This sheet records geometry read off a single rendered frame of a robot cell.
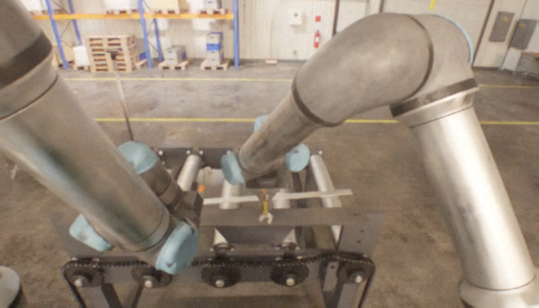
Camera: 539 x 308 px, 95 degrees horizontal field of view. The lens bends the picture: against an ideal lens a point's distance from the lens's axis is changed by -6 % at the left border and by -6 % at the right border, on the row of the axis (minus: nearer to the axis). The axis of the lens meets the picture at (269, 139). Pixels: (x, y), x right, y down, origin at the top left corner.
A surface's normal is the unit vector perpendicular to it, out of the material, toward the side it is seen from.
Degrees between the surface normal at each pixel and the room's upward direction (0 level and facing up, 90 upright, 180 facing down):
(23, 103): 93
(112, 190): 93
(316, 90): 88
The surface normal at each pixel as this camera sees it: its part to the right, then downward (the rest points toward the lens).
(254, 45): 0.04, 0.46
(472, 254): -0.83, 0.25
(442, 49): 0.53, 0.08
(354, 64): -0.40, 0.12
